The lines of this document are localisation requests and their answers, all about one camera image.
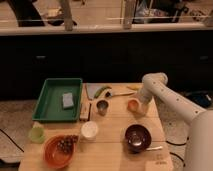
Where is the dark brown bowl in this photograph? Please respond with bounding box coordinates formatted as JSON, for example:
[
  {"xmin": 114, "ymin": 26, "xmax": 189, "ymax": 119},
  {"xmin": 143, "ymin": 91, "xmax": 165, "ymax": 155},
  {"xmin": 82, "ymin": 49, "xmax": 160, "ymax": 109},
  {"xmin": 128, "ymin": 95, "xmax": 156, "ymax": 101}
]
[{"xmin": 125, "ymin": 124, "xmax": 152, "ymax": 153}]

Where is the orange plastic bowl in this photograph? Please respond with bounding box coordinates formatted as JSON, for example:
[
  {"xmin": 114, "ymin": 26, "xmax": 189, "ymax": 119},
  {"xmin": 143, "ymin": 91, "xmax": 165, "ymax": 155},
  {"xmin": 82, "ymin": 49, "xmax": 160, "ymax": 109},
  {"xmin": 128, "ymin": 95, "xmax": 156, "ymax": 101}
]
[{"xmin": 43, "ymin": 135, "xmax": 75, "ymax": 169}]

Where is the yellow banana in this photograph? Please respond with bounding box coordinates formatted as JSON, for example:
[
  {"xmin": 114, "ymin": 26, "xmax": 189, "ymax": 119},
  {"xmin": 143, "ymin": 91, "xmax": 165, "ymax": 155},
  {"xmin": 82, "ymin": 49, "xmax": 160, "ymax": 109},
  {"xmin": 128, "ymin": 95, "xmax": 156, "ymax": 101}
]
[{"xmin": 127, "ymin": 85, "xmax": 141, "ymax": 91}]

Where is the dark grape bunch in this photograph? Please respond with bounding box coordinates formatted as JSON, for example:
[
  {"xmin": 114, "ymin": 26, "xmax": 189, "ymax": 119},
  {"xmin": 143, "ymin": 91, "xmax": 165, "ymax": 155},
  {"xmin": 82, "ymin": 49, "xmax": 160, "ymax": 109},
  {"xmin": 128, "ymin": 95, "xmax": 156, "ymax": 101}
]
[{"xmin": 57, "ymin": 135, "xmax": 78, "ymax": 153}]

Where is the light green plastic cup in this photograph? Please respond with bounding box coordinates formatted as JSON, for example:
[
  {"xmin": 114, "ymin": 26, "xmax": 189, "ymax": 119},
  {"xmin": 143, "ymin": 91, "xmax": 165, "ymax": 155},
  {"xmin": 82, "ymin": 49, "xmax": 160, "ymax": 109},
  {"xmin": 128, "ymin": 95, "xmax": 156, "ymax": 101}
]
[{"xmin": 28, "ymin": 123, "xmax": 45, "ymax": 144}]

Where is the white paper cup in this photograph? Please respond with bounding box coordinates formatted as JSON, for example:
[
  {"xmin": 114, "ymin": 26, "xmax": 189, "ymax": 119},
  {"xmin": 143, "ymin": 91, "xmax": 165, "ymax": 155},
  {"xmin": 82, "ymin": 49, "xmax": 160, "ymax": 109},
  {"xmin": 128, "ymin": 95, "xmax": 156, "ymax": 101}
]
[{"xmin": 81, "ymin": 121, "xmax": 99, "ymax": 140}]

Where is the small metal cup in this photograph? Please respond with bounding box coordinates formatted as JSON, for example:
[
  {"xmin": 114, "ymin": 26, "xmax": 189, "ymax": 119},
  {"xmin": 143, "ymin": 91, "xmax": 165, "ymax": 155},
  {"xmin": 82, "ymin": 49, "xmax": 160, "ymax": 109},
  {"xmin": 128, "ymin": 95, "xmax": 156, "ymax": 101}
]
[{"xmin": 96, "ymin": 100, "xmax": 109, "ymax": 116}]

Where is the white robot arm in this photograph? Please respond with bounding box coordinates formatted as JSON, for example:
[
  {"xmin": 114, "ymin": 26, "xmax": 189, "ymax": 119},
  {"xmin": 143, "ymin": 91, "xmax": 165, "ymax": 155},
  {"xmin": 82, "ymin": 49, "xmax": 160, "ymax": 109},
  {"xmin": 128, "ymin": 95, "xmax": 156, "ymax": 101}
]
[{"xmin": 136, "ymin": 72, "xmax": 213, "ymax": 171}]

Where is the orange apple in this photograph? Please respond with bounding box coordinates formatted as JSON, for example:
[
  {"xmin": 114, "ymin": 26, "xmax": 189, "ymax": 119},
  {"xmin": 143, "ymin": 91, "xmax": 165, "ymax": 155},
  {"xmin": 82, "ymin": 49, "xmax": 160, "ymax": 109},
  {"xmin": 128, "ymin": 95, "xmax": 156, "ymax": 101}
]
[{"xmin": 127, "ymin": 99, "xmax": 139, "ymax": 112}]

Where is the grey cutting board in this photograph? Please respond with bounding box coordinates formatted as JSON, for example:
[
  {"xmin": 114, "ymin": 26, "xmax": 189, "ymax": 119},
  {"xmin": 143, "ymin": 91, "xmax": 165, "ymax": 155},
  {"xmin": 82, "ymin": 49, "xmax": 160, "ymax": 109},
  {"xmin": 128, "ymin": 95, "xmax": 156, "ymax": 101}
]
[{"xmin": 86, "ymin": 83, "xmax": 103, "ymax": 100}]

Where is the green cucumber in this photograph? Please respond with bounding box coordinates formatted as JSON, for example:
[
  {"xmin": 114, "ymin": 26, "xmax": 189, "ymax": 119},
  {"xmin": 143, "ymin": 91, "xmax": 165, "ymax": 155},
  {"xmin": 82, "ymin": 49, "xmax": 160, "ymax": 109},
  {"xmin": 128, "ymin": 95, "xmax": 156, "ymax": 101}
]
[{"xmin": 94, "ymin": 86, "xmax": 112, "ymax": 99}]

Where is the wooden handled spoon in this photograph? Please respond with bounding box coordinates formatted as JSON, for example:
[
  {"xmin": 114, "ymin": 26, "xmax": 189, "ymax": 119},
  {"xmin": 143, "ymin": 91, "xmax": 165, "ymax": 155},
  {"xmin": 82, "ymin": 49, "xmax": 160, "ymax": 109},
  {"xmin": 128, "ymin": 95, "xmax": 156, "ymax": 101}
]
[{"xmin": 104, "ymin": 91, "xmax": 135, "ymax": 98}]

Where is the green plastic tray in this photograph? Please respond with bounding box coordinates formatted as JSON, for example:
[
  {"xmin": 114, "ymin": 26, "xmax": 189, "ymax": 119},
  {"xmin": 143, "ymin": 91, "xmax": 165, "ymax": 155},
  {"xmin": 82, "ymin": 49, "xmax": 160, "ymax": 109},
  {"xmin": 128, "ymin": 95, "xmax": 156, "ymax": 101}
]
[{"xmin": 32, "ymin": 78, "xmax": 82, "ymax": 122}]

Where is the grey blue sponge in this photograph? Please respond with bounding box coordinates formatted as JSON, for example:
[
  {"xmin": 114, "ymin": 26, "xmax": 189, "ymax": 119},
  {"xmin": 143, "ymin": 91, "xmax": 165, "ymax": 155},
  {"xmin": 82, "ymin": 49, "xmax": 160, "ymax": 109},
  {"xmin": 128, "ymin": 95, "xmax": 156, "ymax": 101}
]
[{"xmin": 62, "ymin": 93, "xmax": 74, "ymax": 109}]

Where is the black cable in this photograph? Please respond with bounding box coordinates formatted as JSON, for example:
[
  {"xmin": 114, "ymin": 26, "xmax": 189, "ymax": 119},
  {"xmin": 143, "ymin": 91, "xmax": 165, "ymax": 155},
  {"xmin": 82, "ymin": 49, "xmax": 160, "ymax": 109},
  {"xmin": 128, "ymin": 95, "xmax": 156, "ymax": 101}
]
[{"xmin": 165, "ymin": 139, "xmax": 186, "ymax": 168}]

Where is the wooden window post right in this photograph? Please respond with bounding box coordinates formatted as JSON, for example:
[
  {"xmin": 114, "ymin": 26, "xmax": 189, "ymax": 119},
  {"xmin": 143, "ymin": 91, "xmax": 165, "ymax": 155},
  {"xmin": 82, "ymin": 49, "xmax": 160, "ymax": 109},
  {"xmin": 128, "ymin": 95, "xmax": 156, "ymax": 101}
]
[{"xmin": 123, "ymin": 0, "xmax": 136, "ymax": 29}]

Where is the wooden block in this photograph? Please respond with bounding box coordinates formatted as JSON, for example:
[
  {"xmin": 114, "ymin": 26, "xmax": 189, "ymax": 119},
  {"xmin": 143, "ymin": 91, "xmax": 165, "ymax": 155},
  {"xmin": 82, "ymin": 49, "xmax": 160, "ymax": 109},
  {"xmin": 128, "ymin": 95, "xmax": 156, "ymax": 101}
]
[{"xmin": 79, "ymin": 102, "xmax": 91, "ymax": 121}]

